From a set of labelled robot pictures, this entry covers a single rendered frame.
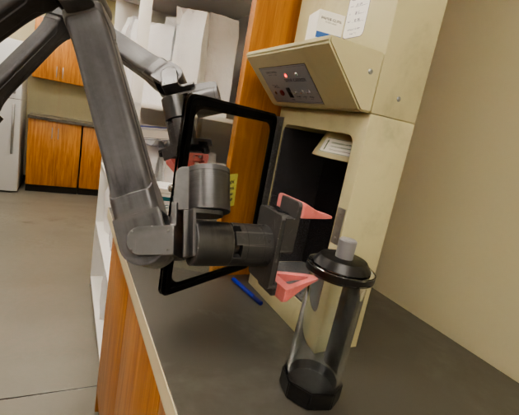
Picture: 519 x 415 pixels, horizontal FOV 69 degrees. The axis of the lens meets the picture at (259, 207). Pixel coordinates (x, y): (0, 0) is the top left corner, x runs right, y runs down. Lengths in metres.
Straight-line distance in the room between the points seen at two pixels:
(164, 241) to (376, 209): 0.44
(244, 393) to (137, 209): 0.35
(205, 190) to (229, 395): 0.34
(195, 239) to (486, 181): 0.77
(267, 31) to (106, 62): 0.52
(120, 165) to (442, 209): 0.85
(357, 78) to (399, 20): 0.12
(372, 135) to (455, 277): 0.51
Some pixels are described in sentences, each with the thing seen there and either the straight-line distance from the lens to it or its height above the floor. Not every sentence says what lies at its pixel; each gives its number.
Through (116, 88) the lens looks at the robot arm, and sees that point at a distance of 0.56.
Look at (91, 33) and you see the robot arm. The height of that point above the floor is 1.43.
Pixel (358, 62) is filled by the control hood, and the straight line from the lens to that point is 0.68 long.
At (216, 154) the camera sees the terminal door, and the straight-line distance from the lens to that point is 0.78.
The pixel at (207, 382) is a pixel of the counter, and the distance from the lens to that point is 0.68.
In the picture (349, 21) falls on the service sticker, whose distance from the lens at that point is 0.82.
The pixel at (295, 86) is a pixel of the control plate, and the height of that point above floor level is 1.44.
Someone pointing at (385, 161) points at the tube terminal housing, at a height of 1.33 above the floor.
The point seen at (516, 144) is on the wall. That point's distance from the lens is 1.03.
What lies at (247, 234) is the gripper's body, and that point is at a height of 1.22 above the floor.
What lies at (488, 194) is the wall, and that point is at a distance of 1.05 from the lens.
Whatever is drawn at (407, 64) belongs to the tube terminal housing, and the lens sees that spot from 0.75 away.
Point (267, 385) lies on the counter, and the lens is 0.70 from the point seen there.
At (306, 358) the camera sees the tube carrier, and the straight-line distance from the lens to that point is 0.63.
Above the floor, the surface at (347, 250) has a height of 1.20.
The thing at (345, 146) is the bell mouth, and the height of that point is 1.35.
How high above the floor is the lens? 1.35
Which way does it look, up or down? 12 degrees down
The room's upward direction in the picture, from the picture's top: 11 degrees clockwise
